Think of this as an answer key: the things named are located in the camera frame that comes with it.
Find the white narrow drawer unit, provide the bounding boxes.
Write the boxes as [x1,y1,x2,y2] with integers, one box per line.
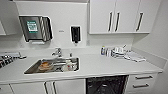
[126,72,158,94]

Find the chrome sink faucet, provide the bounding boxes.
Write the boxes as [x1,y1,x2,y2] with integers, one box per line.
[50,47,64,59]

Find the white mug red print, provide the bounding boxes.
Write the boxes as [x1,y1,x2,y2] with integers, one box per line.
[65,59,75,71]

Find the stainless steel dishwasher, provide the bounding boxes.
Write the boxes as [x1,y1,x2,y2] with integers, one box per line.
[85,74,130,94]

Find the white two-door base cabinet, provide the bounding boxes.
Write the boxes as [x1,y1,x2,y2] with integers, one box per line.
[9,79,87,94]

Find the white plate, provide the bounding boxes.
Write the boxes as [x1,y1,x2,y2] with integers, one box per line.
[61,63,77,73]

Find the white drawer stack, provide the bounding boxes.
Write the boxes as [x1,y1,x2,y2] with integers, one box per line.
[0,83,14,94]

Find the stainless steel sink basin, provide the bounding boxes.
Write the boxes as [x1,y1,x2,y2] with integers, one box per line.
[23,57,81,75]

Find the black soap dispenser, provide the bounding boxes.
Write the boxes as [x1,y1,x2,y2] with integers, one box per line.
[70,25,82,45]

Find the grey paper towel dispenser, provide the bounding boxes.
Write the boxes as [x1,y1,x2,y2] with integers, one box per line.
[18,14,55,45]

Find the grey dish drying rack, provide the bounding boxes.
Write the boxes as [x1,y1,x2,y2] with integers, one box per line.
[0,51,28,70]

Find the dish soap bottle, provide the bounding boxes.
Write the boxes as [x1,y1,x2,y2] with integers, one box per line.
[100,45,107,57]

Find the small white bottle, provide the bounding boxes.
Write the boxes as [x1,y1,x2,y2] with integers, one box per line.
[106,48,112,58]

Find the white wall cabinet three doors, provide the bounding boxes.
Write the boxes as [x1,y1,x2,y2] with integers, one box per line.
[88,0,163,35]

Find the brown food container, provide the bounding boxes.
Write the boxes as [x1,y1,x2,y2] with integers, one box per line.
[37,60,55,72]

